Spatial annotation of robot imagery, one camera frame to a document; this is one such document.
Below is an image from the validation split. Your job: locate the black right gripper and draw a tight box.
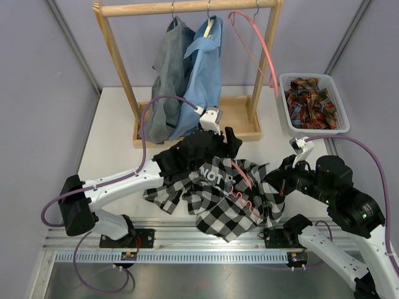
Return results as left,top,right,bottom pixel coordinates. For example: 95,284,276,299
262,153,334,204

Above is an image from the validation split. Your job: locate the white plastic basket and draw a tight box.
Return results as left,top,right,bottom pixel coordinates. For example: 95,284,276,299
279,73,350,136

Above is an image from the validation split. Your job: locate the black white checkered shirt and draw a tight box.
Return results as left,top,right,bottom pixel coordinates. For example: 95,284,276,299
143,158,285,242

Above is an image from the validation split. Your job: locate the grey shirt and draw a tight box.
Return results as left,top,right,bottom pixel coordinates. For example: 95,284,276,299
144,17,195,144

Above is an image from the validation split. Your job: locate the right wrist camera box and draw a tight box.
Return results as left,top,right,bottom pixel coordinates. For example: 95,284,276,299
289,136,314,167

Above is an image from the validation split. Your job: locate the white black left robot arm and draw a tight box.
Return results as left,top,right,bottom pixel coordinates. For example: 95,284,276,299
58,127,243,248

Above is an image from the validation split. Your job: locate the blue shirt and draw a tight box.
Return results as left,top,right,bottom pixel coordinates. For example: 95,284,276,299
168,15,224,141

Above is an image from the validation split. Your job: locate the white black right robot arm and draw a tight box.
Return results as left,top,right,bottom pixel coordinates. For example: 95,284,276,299
266,155,398,298

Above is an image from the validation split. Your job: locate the slotted grey cable duct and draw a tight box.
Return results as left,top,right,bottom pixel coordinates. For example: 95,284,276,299
55,250,288,264

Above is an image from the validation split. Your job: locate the red plaid shirt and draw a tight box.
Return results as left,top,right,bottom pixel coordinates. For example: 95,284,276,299
284,78,337,130

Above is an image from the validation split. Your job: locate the wooden clothes rack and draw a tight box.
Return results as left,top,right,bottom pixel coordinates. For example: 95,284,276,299
92,1,283,142

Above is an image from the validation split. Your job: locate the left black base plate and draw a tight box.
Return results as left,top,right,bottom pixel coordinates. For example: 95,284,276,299
99,229,155,249

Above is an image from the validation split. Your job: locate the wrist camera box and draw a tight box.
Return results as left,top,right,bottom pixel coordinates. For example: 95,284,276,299
289,136,314,167
199,107,223,135

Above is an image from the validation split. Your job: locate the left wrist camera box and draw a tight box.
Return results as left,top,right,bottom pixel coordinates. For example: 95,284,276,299
199,107,223,135

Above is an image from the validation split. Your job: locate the empty pink hanger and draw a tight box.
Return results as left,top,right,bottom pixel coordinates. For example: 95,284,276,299
228,1,279,97

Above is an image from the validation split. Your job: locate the wooden hanger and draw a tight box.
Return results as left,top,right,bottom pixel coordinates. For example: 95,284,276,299
203,0,214,38

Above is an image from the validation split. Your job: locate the pink hanger with chrome hook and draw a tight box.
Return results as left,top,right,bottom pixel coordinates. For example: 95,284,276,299
226,159,264,225

